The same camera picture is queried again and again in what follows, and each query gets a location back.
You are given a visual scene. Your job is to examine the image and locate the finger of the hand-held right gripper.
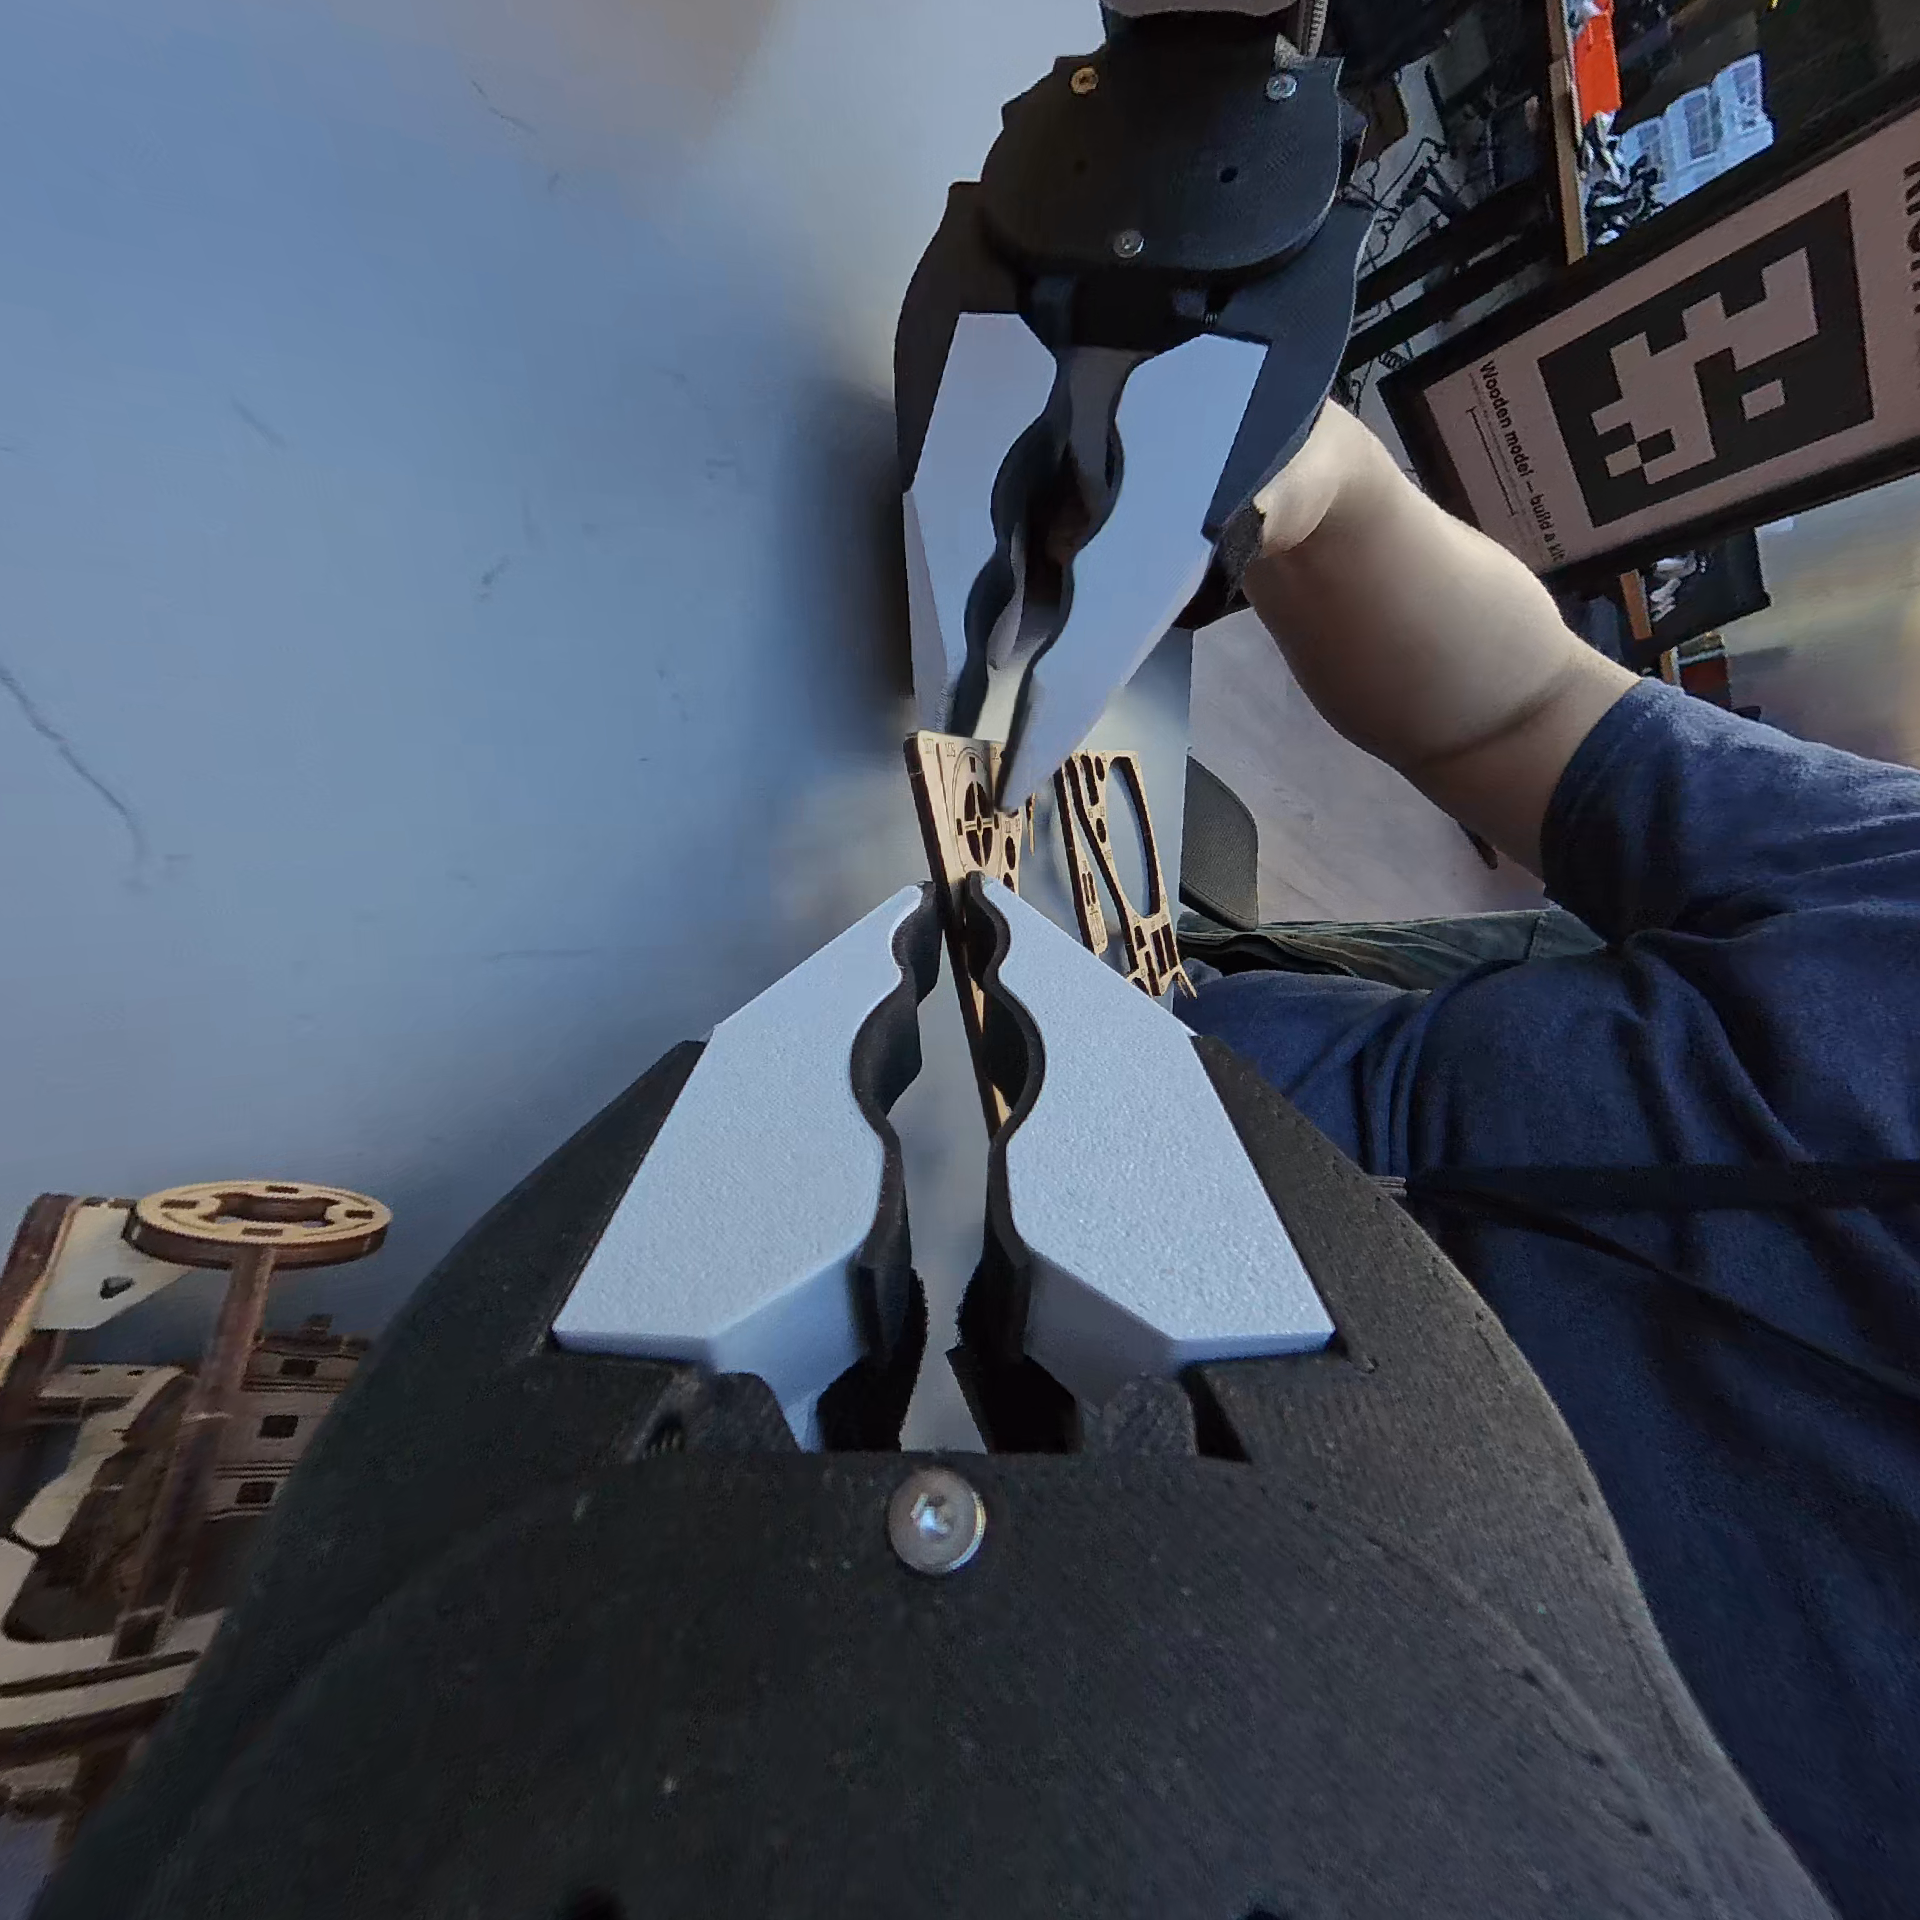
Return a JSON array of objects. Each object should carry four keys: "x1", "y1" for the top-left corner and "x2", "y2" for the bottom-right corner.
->
[
  {"x1": 900, "y1": 312, "x2": 1083, "y2": 741},
  {"x1": 990, "y1": 326, "x2": 1274, "y2": 811}
]

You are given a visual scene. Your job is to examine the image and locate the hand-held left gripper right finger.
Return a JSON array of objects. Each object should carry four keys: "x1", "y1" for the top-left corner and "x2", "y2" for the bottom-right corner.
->
[{"x1": 967, "y1": 874, "x2": 1341, "y2": 1455}]

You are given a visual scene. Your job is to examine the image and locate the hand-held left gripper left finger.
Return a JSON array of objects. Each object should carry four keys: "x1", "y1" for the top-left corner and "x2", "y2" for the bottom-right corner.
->
[{"x1": 553, "y1": 882, "x2": 940, "y2": 1455}]

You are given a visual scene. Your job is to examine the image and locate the wooden parts sheet round cutouts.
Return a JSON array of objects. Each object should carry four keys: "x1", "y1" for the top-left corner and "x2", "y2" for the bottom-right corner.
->
[{"x1": 905, "y1": 730, "x2": 1199, "y2": 1151}]

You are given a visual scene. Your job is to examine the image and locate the large wooden model assembly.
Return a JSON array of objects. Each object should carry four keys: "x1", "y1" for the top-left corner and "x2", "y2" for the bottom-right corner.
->
[{"x1": 0, "y1": 1176, "x2": 396, "y2": 1871}]

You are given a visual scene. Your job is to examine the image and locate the person's olive trousers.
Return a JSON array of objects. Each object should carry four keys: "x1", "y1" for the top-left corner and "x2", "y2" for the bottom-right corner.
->
[{"x1": 1176, "y1": 901, "x2": 1608, "y2": 993}]

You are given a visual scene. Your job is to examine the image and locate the person's blue sweater torso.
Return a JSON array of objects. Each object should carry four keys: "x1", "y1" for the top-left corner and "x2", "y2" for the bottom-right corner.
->
[{"x1": 1185, "y1": 931, "x2": 1920, "y2": 1920}]

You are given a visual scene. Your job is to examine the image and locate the framed black-white marker sign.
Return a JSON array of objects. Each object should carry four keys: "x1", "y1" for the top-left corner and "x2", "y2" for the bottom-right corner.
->
[{"x1": 1376, "y1": 96, "x2": 1920, "y2": 581}]

